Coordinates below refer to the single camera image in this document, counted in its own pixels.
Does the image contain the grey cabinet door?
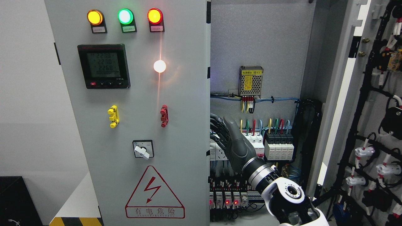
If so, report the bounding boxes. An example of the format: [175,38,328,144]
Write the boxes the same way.
[301,0,401,226]
[45,0,210,226]

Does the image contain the white glowing indicator lamp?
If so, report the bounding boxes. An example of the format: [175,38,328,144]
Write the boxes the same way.
[153,60,166,73]

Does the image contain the black corrugated cable conduit right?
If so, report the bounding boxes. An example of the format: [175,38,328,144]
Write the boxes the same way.
[295,99,324,189]

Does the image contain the metal mesh power supply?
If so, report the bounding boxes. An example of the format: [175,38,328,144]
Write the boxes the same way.
[238,66,263,96]

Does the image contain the black box at left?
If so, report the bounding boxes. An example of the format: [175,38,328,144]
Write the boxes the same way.
[0,176,42,226]

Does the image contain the red electric hazard warning sticker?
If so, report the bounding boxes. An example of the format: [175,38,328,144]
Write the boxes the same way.
[125,165,185,219]

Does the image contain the black digital power meter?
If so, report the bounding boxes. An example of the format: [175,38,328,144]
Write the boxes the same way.
[77,43,130,89]

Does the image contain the white rotary selector switch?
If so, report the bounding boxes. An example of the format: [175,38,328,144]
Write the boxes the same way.
[132,140,155,160]

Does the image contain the yellow terminal connector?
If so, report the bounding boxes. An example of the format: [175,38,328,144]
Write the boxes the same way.
[107,105,119,128]

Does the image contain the yellow indicator lamp left door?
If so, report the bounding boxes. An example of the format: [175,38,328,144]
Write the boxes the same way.
[87,9,107,34]

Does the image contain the red terminal connector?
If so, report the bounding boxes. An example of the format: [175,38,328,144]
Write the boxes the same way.
[160,105,169,128]

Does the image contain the white socket breaker row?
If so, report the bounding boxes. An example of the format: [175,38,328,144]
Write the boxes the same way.
[209,133,265,162]

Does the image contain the black white surge protector block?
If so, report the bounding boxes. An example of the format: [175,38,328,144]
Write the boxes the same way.
[264,132,295,163]

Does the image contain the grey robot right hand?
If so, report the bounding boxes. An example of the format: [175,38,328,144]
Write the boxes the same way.
[210,113,257,173]

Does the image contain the grey cabinet body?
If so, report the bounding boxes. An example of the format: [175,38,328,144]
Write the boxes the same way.
[206,0,349,226]

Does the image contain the red indicator lamp left door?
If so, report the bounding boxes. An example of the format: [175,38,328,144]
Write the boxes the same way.
[147,8,165,32]

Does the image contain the green indicator lamp left door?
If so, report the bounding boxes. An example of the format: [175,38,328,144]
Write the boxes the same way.
[117,8,137,33]

